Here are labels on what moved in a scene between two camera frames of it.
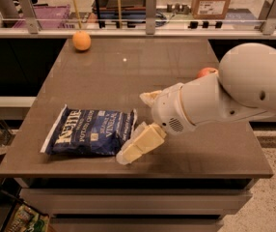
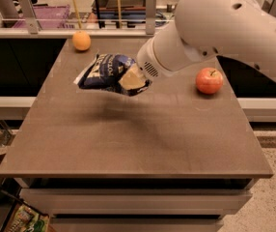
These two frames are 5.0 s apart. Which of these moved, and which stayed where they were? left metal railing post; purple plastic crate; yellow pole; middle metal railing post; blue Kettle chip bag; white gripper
Moved: blue Kettle chip bag; white gripper
Stayed: purple plastic crate; left metal railing post; middle metal railing post; yellow pole
